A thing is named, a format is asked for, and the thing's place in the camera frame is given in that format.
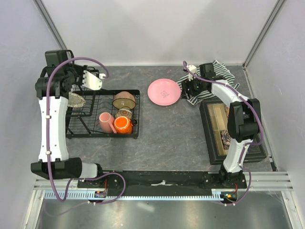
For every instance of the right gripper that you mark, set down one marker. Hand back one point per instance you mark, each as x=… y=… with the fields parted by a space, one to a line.
x=186 y=84

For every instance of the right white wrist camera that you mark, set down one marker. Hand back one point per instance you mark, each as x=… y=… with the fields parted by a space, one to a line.
x=191 y=70

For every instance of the pink mug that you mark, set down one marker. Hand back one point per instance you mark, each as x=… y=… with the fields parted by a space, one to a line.
x=106 y=122

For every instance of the striped towel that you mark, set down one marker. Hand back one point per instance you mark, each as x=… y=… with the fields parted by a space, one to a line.
x=220 y=70

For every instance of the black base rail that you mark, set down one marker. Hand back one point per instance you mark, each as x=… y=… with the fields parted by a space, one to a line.
x=163 y=183

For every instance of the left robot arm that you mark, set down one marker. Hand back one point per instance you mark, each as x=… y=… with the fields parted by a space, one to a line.
x=52 y=89

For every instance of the pink plate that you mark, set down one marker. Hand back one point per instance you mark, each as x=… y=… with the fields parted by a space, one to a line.
x=164 y=92

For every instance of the speckled grey plate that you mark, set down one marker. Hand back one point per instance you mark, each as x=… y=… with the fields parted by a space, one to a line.
x=75 y=100

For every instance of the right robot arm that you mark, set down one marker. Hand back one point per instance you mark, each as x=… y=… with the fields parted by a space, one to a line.
x=244 y=121

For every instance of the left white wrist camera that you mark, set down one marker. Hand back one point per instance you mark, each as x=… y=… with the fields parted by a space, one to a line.
x=93 y=81

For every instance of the black wire dish rack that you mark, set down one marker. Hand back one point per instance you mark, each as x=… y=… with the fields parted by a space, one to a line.
x=96 y=117

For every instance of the black glass-lid display box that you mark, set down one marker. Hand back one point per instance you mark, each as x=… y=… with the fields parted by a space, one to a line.
x=214 y=119

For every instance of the orange mug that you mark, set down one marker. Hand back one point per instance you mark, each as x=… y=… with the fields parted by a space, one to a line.
x=124 y=125

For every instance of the patterned small bowl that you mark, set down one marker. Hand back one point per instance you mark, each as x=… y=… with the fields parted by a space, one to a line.
x=125 y=111

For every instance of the brown bowl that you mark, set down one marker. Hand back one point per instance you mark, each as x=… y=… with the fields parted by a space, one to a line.
x=124 y=99

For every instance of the floral rolled tie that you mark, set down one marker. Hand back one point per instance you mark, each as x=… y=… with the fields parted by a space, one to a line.
x=226 y=139

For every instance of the white cable duct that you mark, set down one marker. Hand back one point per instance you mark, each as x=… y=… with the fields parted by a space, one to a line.
x=93 y=195

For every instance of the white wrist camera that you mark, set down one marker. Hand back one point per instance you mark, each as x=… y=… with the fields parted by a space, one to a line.
x=93 y=81
x=191 y=70

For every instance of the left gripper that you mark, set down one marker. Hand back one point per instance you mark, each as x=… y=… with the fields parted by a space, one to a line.
x=81 y=68

